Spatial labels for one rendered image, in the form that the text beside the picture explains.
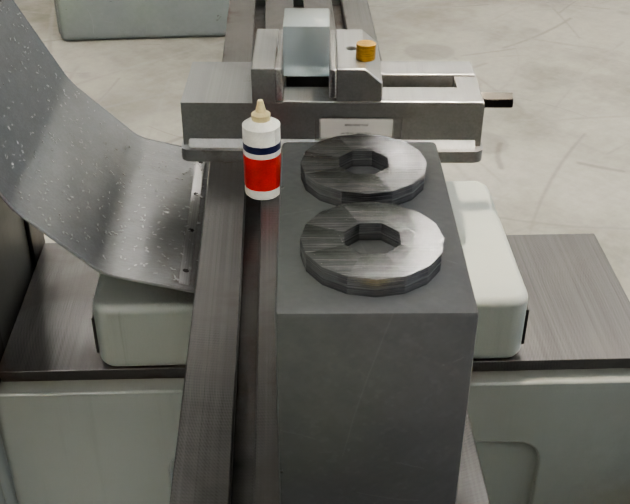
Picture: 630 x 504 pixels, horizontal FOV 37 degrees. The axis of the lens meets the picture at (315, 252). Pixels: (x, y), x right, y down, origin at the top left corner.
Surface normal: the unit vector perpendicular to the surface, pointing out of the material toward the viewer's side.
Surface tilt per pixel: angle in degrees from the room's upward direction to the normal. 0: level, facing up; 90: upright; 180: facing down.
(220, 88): 0
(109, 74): 0
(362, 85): 90
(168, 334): 90
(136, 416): 90
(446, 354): 90
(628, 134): 0
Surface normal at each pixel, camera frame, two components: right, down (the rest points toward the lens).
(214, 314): 0.00, -0.83
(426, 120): -0.01, 0.55
